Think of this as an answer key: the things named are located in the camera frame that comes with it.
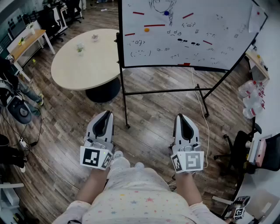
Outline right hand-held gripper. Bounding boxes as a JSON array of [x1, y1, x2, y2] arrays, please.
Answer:
[[170, 113, 205, 174]]

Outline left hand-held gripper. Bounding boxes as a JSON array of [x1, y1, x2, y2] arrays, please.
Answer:
[[79, 110, 115, 171]]

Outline person's right forearm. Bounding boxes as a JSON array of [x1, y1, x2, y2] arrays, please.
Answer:
[[175, 171, 203, 207]]

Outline person's left forearm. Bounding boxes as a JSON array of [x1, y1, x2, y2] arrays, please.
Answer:
[[75, 167, 110, 205]]

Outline black mesh office chair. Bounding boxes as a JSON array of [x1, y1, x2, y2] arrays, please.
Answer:
[[213, 123, 280, 176]]

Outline beige round table black base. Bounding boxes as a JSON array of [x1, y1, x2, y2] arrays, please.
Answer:
[[51, 28, 122, 103]]

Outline white book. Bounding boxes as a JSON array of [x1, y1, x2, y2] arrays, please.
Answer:
[[248, 138, 261, 165]]

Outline pink book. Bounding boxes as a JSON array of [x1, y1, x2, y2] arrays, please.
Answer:
[[255, 138, 267, 167]]

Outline white power strip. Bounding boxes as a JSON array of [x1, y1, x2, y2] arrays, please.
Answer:
[[18, 136, 28, 150]]

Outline person's star print clothing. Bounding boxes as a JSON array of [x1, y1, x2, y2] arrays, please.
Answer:
[[51, 156, 230, 224]]

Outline black and white round device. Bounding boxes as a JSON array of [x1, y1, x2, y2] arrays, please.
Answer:
[[0, 80, 32, 125]]

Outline spare grey gripper device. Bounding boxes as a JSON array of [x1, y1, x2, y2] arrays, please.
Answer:
[[227, 195, 251, 221]]

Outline light wooden side table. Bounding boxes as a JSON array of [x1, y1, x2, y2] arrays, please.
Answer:
[[245, 49, 271, 82]]

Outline whiteboard on black stand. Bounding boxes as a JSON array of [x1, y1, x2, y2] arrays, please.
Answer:
[[115, 0, 269, 130]]

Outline white metal rack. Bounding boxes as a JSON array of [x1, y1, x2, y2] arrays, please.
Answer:
[[0, 182, 25, 224]]

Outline wooden desk with white legs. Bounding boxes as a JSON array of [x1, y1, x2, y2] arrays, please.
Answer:
[[6, 29, 56, 83]]

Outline plant in white pot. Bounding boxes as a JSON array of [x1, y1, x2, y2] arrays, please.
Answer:
[[25, 21, 36, 35]]

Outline white paper sheet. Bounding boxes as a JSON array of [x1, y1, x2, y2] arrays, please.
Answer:
[[248, 4, 266, 34]]

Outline white whiteboard cable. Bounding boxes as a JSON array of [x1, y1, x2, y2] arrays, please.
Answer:
[[191, 67, 211, 169]]

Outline black cable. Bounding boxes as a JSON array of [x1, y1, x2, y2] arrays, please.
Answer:
[[0, 105, 42, 150]]

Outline thin white cable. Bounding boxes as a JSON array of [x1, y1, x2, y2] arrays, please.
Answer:
[[25, 148, 80, 191]]

